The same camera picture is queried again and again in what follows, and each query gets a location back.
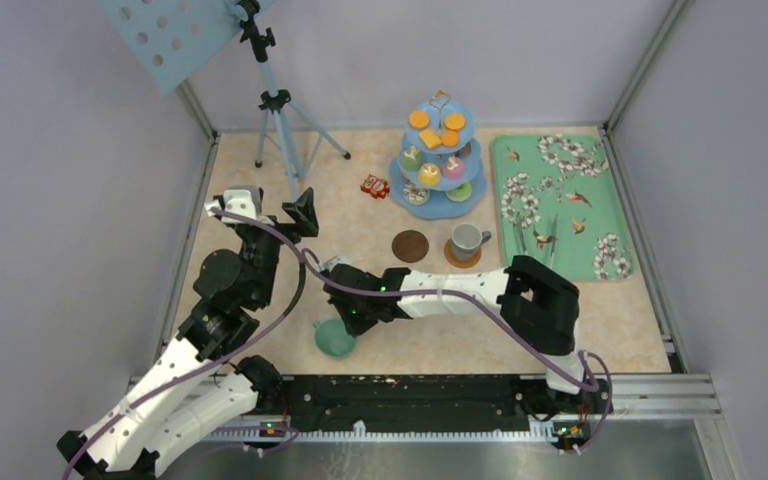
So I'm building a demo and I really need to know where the green teacup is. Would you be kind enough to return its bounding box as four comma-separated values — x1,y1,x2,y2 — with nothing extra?
313,318,357,359

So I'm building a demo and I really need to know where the dark brown saucer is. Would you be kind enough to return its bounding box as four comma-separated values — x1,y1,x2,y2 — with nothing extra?
391,230,430,263

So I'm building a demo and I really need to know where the orange saucer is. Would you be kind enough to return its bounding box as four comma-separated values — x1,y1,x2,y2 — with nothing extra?
443,239,482,269

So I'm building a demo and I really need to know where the white chocolate drizzle donut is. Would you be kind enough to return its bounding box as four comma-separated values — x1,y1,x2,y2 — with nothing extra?
402,181,430,206

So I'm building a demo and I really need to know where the green dome cake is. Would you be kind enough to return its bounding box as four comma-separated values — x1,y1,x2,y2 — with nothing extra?
399,146,423,172

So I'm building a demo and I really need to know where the white grey teacup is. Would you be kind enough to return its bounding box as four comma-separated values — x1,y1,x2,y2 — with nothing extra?
450,223,492,258

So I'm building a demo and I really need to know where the yellow dome cake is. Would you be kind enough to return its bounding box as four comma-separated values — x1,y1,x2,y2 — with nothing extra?
417,162,443,186

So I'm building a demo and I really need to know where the blue three-tier cake stand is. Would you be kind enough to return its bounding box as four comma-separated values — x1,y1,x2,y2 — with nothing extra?
389,90,487,220

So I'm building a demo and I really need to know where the yellow rectangular biscuit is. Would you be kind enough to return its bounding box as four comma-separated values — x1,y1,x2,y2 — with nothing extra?
418,128,443,150

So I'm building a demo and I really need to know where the round orange biscuit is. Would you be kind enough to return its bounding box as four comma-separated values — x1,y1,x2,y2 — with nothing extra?
408,110,430,131
444,112,468,132

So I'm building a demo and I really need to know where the pink dome cake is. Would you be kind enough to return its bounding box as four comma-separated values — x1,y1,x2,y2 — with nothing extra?
441,155,465,181

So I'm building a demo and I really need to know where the green glazed donut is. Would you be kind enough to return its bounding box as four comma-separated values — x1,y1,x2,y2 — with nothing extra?
445,182,473,203

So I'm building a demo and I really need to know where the small brown cookie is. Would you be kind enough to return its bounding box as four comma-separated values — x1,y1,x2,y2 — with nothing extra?
441,130,460,148

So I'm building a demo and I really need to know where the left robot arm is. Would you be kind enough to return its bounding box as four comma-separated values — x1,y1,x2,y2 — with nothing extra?
57,187,319,479

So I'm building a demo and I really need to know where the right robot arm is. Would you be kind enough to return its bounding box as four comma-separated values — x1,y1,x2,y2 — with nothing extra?
320,255,599,412

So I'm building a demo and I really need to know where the light blue tripod stand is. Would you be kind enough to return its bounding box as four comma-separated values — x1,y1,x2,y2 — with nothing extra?
229,0,352,199

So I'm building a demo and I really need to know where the red owl toy block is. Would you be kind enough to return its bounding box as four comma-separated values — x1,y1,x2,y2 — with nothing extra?
360,174,390,199

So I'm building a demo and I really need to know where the blue perforated board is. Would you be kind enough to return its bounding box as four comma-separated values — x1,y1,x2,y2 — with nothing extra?
97,0,273,95

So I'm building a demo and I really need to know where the green floral serving tray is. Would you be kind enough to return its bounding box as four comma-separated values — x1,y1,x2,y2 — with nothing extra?
491,133,636,282

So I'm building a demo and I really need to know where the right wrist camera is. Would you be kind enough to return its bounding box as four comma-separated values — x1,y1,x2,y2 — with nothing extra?
319,255,350,274

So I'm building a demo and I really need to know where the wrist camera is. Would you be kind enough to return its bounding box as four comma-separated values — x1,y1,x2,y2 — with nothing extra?
319,255,350,274
204,186,272,225

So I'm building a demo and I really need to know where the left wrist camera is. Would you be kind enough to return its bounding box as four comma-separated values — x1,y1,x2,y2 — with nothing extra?
204,186,272,225

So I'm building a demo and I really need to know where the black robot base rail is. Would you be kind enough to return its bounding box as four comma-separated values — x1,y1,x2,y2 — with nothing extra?
248,374,613,437

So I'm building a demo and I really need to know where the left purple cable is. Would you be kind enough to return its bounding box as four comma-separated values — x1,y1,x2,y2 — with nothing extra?
59,208,309,480

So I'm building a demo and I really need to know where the purple cable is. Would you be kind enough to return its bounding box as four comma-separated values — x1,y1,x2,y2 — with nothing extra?
59,208,309,480
299,248,614,455

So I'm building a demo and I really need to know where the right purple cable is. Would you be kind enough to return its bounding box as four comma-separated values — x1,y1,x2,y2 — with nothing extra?
299,248,614,455

